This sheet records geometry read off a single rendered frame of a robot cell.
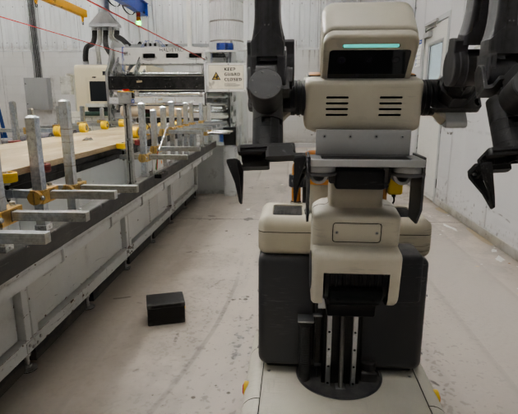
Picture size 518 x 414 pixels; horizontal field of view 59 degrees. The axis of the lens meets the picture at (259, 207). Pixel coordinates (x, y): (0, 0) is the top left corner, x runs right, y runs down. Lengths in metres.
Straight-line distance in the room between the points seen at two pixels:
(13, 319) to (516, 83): 1.98
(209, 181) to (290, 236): 4.53
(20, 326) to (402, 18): 1.87
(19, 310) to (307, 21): 10.71
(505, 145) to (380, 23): 0.39
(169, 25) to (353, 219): 11.50
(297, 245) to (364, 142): 0.47
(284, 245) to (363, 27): 0.70
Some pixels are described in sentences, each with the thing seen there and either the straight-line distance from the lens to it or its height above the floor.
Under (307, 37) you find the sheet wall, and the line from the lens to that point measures 12.06.
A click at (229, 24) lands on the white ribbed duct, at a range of 9.83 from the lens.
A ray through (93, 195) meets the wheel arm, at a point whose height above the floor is 0.83.
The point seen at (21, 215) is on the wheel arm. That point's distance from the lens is 1.64.
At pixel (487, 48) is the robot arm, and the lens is 0.97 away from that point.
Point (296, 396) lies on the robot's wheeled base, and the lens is 1.53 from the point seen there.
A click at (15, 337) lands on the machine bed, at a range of 2.25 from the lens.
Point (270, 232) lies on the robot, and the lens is 1.44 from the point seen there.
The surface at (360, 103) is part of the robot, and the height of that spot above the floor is 1.16.
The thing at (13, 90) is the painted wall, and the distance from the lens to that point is 13.92.
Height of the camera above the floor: 1.17
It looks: 13 degrees down
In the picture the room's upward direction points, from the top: straight up
